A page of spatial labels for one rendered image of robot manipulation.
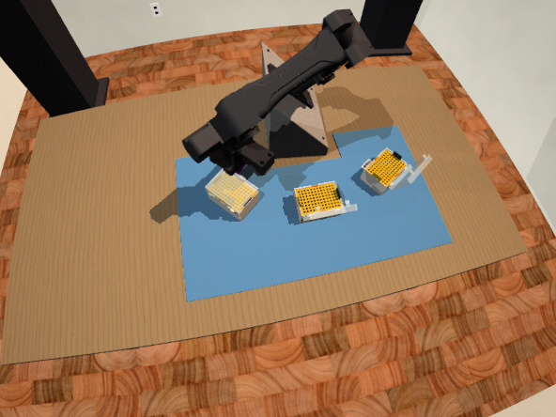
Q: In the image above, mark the blue flat mat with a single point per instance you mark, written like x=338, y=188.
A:
x=222, y=255

